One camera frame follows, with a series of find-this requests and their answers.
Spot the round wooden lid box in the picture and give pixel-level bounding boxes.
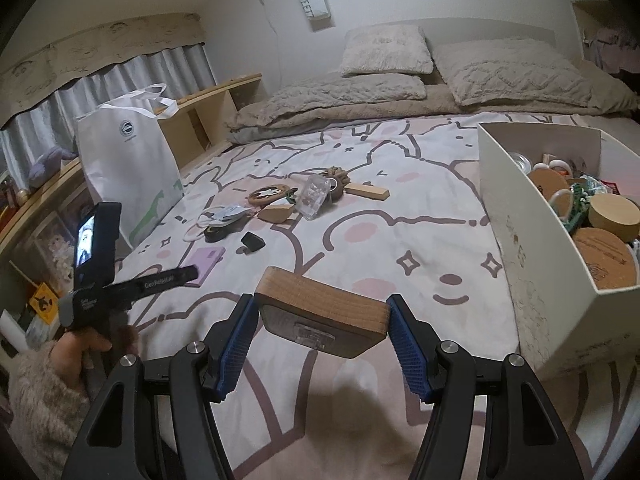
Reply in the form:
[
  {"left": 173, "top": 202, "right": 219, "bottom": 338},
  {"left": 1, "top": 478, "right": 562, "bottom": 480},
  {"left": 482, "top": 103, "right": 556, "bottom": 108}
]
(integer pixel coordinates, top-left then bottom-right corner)
[{"left": 588, "top": 194, "right": 640, "bottom": 243}]

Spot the square carved cork coaster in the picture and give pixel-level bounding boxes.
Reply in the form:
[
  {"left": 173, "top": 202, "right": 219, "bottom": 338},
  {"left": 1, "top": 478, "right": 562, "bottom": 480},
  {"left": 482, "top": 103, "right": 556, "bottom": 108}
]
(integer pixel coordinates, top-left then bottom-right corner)
[{"left": 254, "top": 266, "right": 390, "bottom": 359}]

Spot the brown tape roll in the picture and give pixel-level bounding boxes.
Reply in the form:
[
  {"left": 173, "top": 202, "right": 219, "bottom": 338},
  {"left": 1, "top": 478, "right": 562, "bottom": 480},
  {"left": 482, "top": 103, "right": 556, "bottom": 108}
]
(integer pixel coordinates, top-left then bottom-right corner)
[{"left": 328, "top": 178, "right": 344, "bottom": 203}]

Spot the clear plastic case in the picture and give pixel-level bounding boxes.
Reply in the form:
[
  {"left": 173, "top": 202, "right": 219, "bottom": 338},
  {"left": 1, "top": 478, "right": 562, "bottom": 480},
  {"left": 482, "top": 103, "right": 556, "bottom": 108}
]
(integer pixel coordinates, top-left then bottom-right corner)
[{"left": 295, "top": 174, "right": 331, "bottom": 220}]

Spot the small black box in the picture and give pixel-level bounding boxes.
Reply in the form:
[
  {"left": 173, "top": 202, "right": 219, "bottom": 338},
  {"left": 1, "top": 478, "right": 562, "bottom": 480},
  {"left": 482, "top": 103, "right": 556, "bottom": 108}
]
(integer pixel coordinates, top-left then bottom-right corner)
[{"left": 239, "top": 232, "right": 266, "bottom": 255}]

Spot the white storage box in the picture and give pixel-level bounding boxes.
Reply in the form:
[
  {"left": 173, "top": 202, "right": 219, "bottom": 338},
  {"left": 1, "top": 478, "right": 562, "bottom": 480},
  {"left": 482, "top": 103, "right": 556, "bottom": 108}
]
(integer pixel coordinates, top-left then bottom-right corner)
[{"left": 477, "top": 122, "right": 639, "bottom": 378}]

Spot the left quilted beige pillow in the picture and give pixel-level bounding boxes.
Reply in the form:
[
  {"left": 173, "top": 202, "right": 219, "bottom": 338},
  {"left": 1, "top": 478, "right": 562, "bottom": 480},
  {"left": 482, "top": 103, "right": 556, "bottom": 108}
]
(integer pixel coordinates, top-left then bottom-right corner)
[{"left": 235, "top": 73, "right": 427, "bottom": 127}]

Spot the cartoon bunny bedsheet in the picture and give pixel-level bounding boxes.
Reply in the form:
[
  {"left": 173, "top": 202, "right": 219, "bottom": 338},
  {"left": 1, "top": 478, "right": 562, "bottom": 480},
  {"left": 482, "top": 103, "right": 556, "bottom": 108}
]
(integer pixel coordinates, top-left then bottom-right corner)
[{"left": 118, "top": 113, "right": 639, "bottom": 479}]

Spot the curtain valance with drawings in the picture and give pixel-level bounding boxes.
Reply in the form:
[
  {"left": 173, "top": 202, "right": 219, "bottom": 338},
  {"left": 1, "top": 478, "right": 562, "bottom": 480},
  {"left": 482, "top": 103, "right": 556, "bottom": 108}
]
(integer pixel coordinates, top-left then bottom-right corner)
[{"left": 1, "top": 13, "right": 205, "bottom": 124}]

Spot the clothes pile in closet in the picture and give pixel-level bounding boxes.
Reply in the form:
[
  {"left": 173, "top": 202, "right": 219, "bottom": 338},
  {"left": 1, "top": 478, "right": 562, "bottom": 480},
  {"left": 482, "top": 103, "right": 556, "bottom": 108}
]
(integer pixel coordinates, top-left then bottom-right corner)
[{"left": 582, "top": 27, "right": 639, "bottom": 75}]

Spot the person left hand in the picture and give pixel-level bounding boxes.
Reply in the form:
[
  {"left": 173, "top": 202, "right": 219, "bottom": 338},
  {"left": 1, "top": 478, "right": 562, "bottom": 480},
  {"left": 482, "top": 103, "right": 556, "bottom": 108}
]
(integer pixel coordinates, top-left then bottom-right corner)
[{"left": 49, "top": 327, "right": 113, "bottom": 394}]

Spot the wooden brush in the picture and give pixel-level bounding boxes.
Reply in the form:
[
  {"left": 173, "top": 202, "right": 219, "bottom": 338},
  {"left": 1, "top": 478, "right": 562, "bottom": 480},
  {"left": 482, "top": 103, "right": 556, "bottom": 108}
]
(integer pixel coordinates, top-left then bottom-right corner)
[{"left": 257, "top": 202, "right": 295, "bottom": 224}]

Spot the round cork coaster in box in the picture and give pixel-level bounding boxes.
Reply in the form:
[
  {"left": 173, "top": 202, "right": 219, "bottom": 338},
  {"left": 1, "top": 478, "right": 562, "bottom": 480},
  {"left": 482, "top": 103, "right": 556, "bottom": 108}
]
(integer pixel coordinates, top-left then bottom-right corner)
[{"left": 528, "top": 168, "right": 570, "bottom": 200}]

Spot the small fluffy beige pillow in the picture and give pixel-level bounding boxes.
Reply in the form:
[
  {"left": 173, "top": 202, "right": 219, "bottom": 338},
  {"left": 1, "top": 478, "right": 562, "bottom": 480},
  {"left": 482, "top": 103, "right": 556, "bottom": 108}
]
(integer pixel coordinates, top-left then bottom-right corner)
[{"left": 340, "top": 24, "right": 434, "bottom": 76}]

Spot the pink sticky note pad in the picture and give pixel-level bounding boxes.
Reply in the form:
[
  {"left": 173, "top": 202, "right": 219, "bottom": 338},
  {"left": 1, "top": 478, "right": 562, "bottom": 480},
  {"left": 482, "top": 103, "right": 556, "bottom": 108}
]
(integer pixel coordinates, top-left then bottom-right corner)
[{"left": 184, "top": 246, "right": 226, "bottom": 288}]

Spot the quilted beige pillow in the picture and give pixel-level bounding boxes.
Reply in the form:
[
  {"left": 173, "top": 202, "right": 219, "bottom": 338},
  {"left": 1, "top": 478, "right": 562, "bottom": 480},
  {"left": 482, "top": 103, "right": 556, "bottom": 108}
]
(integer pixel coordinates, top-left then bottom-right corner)
[
  {"left": 235, "top": 73, "right": 427, "bottom": 127},
  {"left": 433, "top": 37, "right": 592, "bottom": 107}
]

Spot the silver metal tin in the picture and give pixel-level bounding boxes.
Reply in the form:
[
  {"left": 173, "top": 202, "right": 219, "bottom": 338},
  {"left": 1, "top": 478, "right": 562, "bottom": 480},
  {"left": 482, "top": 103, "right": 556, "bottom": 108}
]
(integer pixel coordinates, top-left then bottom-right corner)
[{"left": 510, "top": 152, "right": 533, "bottom": 174}]

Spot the round panda cork coaster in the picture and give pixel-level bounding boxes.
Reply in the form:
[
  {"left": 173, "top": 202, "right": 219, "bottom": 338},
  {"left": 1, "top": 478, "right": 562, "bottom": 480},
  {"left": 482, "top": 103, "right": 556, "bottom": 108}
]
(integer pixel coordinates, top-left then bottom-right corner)
[{"left": 246, "top": 184, "right": 293, "bottom": 207}]

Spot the knotted rope ball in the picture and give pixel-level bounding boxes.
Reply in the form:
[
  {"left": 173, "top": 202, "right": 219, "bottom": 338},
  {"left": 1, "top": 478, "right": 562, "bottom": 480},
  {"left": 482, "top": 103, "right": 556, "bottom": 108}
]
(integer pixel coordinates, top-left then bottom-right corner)
[{"left": 321, "top": 166, "right": 350, "bottom": 185}]

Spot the fuzzy sleeve forearm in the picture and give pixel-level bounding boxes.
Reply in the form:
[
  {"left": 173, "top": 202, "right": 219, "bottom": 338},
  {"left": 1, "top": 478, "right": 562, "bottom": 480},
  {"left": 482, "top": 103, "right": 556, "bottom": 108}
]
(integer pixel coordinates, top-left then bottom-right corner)
[{"left": 9, "top": 340, "right": 89, "bottom": 479}]

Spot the grey curtain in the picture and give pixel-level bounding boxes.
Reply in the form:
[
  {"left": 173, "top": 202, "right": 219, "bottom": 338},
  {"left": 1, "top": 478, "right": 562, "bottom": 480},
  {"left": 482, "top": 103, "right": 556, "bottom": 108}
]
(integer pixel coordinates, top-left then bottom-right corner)
[{"left": 1, "top": 44, "right": 215, "bottom": 188}]

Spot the black round tin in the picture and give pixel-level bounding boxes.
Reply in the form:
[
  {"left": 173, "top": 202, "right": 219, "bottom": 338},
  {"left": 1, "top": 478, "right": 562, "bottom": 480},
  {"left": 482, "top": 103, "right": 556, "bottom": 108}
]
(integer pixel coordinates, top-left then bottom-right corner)
[{"left": 204, "top": 224, "right": 238, "bottom": 243}]

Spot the white tote bag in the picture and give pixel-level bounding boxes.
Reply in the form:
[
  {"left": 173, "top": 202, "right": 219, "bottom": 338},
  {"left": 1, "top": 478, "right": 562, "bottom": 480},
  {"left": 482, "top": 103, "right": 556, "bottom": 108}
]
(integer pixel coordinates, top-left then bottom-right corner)
[{"left": 75, "top": 84, "right": 183, "bottom": 249}]

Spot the white medicine pouch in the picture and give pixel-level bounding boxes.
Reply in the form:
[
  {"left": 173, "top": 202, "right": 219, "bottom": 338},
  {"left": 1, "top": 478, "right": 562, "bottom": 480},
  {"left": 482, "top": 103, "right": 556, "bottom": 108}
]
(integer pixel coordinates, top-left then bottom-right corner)
[{"left": 196, "top": 204, "right": 253, "bottom": 229}]

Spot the beige folded blanket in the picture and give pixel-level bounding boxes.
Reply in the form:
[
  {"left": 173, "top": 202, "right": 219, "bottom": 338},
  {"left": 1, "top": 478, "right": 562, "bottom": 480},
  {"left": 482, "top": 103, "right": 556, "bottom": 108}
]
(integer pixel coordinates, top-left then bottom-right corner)
[{"left": 226, "top": 61, "right": 639, "bottom": 144}]

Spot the wooden bedside shelf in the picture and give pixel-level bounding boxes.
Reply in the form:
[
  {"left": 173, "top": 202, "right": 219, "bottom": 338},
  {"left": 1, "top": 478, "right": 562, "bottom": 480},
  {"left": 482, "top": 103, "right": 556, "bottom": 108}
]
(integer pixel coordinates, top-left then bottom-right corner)
[{"left": 0, "top": 71, "right": 264, "bottom": 321}]

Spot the long wooden block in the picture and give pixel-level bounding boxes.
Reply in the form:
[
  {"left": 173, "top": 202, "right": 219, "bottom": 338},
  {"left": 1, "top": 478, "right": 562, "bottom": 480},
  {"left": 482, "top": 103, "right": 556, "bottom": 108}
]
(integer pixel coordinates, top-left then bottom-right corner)
[{"left": 344, "top": 183, "right": 390, "bottom": 200}]

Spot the right quilted beige pillow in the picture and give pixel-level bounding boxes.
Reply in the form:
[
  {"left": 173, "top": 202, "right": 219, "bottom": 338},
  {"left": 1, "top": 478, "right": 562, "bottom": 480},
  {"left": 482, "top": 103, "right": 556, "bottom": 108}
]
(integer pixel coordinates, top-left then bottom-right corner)
[{"left": 433, "top": 37, "right": 592, "bottom": 107}]

